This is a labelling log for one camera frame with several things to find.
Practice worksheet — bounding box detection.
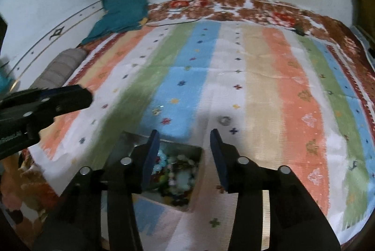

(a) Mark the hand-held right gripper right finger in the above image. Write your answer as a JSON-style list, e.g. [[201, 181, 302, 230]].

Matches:
[[210, 128, 342, 251]]

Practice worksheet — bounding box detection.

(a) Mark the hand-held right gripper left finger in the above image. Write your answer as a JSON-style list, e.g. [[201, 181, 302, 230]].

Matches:
[[32, 129, 161, 251]]

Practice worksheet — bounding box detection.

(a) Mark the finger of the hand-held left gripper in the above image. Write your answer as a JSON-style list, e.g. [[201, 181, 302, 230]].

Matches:
[[0, 85, 88, 111], [23, 90, 93, 130]]

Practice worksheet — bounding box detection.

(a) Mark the rectangular silver metal tin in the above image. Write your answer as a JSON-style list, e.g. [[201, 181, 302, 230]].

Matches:
[[101, 131, 205, 212]]

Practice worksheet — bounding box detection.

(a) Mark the multicoloured bead bracelet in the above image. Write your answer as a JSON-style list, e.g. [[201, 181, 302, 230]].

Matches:
[[160, 170, 195, 206]]

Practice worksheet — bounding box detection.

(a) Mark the rolled striped grey pillow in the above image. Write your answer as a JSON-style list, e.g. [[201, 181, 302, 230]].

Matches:
[[31, 48, 88, 91]]

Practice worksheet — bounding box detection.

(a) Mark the teal object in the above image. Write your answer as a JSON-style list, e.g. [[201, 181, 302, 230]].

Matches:
[[0, 62, 16, 95]]

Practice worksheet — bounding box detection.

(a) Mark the striped colourful cloth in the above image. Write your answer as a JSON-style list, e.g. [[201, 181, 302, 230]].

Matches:
[[28, 19, 375, 251]]

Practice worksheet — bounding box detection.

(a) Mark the teal cloth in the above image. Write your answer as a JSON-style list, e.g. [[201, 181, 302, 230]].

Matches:
[[80, 0, 150, 46]]

